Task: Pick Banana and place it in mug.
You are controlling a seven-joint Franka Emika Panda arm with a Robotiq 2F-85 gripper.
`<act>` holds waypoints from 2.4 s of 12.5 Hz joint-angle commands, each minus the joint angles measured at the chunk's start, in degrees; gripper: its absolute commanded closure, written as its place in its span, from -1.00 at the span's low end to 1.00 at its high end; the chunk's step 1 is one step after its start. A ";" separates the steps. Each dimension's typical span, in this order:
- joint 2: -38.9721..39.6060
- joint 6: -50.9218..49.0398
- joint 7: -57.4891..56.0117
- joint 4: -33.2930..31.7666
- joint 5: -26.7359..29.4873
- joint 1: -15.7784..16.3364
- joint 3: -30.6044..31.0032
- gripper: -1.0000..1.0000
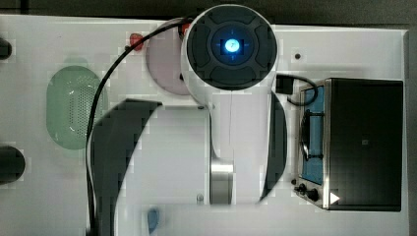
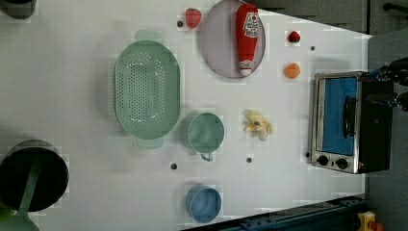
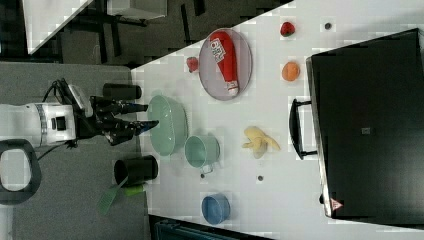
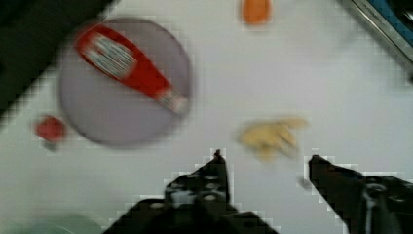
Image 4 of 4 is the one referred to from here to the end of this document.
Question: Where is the yellow plush banana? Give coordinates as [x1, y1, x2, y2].
[238, 117, 309, 161]

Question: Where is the green mug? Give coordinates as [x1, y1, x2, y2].
[1, 214, 102, 234]

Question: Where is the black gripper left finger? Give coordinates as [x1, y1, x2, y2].
[102, 151, 279, 234]

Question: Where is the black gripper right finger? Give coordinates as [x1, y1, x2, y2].
[309, 155, 413, 234]

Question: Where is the orange toy fruit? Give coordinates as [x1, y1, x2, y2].
[241, 0, 273, 25]

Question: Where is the small red strawberry toy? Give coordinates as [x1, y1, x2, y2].
[35, 115, 66, 142]

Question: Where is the black toaster oven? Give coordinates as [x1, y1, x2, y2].
[339, 0, 413, 69]

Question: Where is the grey round plate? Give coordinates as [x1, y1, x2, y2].
[59, 18, 193, 147]

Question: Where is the red ketchup bottle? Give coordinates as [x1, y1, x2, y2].
[75, 23, 188, 115]

